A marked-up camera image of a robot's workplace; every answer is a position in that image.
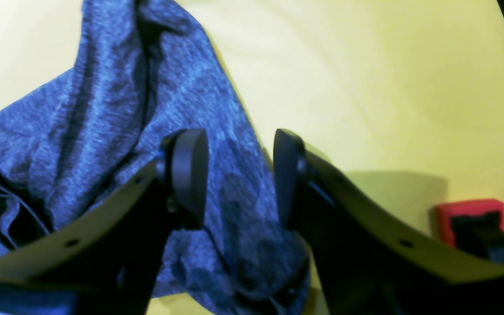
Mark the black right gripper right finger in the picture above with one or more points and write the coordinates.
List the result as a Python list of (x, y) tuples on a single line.
[(368, 261)]

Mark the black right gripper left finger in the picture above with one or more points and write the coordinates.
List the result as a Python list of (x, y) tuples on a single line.
[(106, 262)]

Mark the grey long sleeve shirt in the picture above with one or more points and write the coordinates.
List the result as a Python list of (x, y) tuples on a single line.
[(146, 69)]

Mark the red clamp right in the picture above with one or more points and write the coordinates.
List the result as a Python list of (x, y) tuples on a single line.
[(473, 226)]

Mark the yellow table cloth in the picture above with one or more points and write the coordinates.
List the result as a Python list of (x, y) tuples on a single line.
[(404, 97)]

